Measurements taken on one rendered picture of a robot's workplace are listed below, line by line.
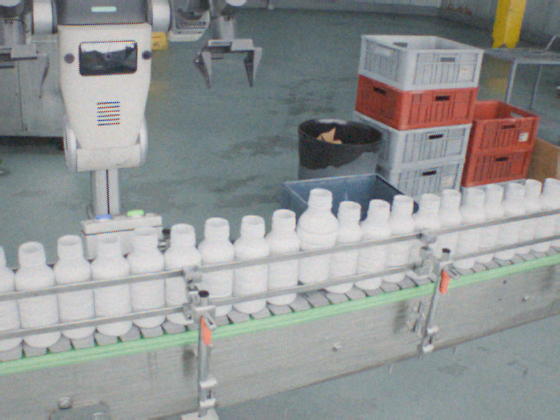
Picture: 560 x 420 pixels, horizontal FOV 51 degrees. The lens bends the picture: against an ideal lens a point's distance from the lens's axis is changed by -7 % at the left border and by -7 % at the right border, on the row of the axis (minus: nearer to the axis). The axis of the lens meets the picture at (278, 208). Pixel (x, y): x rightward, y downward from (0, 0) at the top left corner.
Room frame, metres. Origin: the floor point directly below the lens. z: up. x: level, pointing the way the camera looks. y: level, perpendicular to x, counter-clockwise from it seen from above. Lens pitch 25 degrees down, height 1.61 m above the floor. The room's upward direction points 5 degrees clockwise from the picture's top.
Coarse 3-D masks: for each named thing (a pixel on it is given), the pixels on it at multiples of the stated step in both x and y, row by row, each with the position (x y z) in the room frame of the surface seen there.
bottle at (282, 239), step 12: (276, 216) 0.94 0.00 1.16; (288, 216) 0.96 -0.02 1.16; (276, 228) 0.93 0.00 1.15; (288, 228) 0.93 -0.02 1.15; (276, 240) 0.92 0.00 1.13; (288, 240) 0.92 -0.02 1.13; (276, 252) 0.91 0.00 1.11; (288, 252) 0.91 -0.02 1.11; (276, 264) 0.92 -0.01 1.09; (288, 264) 0.92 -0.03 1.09; (276, 276) 0.91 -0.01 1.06; (288, 276) 0.92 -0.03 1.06; (276, 288) 0.91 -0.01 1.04; (276, 300) 0.91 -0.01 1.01; (288, 300) 0.92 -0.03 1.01
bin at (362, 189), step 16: (352, 176) 1.70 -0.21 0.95; (368, 176) 1.72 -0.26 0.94; (288, 192) 1.56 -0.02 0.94; (304, 192) 1.63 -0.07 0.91; (336, 192) 1.68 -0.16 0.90; (352, 192) 1.70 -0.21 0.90; (368, 192) 1.73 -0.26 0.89; (384, 192) 1.69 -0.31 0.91; (400, 192) 1.62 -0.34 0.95; (288, 208) 1.56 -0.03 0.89; (304, 208) 1.48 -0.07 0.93; (336, 208) 1.68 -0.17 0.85; (368, 208) 1.73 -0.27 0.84; (416, 208) 1.54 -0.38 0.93
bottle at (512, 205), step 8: (512, 184) 1.19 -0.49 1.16; (520, 184) 1.19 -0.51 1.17; (512, 192) 1.16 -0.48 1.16; (520, 192) 1.16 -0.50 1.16; (504, 200) 1.18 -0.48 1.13; (512, 200) 1.16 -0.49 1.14; (520, 200) 1.16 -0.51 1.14; (504, 208) 1.16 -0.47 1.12; (512, 208) 1.15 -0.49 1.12; (520, 208) 1.15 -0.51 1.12; (504, 216) 1.16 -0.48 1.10; (504, 224) 1.15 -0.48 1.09; (512, 224) 1.15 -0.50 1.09; (520, 224) 1.15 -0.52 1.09; (504, 232) 1.15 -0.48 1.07; (512, 232) 1.15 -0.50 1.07; (504, 240) 1.15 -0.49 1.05; (512, 240) 1.15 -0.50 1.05; (496, 256) 1.15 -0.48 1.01; (504, 256) 1.15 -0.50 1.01; (512, 256) 1.15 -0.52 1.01
